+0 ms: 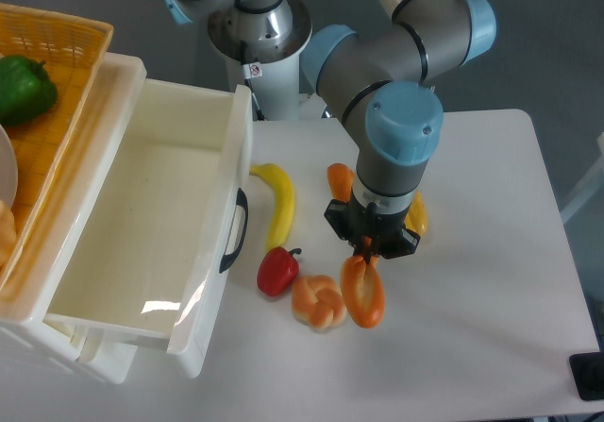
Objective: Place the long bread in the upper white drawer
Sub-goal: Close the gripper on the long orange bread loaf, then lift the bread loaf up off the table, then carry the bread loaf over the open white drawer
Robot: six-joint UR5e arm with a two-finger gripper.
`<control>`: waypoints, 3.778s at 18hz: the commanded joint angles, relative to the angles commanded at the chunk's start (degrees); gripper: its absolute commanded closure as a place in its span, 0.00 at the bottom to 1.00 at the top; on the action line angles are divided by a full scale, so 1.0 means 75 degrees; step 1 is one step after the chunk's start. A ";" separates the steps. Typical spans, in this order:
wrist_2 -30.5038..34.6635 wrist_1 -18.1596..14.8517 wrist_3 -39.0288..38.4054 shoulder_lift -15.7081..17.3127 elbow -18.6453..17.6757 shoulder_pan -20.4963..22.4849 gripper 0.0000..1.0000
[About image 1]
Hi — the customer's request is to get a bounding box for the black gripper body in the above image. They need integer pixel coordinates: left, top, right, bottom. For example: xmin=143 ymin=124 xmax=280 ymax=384
xmin=324 ymin=198 xmax=421 ymax=259

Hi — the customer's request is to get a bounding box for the long orange bread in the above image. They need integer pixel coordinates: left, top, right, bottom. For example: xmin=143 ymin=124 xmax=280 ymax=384
xmin=340 ymin=255 xmax=386 ymax=329

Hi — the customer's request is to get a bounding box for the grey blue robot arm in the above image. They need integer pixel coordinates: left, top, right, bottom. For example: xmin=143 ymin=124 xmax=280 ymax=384
xmin=163 ymin=0 xmax=496 ymax=260

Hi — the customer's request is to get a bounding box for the orange croissant bread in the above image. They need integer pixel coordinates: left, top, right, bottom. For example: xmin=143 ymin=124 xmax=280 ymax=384
xmin=327 ymin=162 xmax=355 ymax=202

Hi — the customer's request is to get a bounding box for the braided knot bread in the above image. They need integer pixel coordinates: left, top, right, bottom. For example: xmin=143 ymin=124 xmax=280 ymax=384
xmin=292 ymin=275 xmax=347 ymax=331

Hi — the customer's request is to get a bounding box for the open white upper drawer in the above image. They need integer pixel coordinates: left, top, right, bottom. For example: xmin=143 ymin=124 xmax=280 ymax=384
xmin=47 ymin=80 xmax=252 ymax=378

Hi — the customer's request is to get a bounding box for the white plastic drawer cabinet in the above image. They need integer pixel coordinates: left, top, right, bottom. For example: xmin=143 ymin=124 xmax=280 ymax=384
xmin=1 ymin=53 xmax=146 ymax=384

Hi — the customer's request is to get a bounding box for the yellow bell pepper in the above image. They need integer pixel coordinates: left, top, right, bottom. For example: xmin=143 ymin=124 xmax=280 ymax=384
xmin=405 ymin=191 xmax=428 ymax=236

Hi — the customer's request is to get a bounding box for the yellow banana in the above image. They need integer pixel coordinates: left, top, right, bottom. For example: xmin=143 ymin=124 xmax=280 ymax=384
xmin=249 ymin=163 xmax=295 ymax=251

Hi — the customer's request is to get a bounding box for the red bell pepper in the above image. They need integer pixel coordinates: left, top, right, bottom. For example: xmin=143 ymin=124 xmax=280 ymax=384
xmin=257 ymin=246 xmax=302 ymax=297

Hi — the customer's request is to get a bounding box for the black device at table edge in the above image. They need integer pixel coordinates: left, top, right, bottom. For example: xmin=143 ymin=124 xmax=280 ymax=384
xmin=569 ymin=352 xmax=603 ymax=401

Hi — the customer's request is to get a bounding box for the yellow wicker basket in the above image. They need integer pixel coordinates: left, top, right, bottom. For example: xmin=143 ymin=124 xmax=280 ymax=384
xmin=1 ymin=4 xmax=113 ymax=286

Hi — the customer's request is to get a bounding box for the white plate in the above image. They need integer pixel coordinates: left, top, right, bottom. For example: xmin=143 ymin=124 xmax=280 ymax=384
xmin=0 ymin=127 xmax=18 ymax=208

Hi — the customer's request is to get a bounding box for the green bell pepper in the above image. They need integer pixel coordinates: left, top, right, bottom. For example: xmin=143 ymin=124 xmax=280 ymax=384
xmin=1 ymin=55 xmax=59 ymax=127

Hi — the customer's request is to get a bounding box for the dark blue drawer handle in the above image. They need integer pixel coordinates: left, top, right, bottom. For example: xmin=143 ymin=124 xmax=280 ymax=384
xmin=219 ymin=189 xmax=249 ymax=274

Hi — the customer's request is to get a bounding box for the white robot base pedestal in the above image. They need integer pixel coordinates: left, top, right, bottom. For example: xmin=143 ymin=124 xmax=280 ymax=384
xmin=208 ymin=0 xmax=312 ymax=121

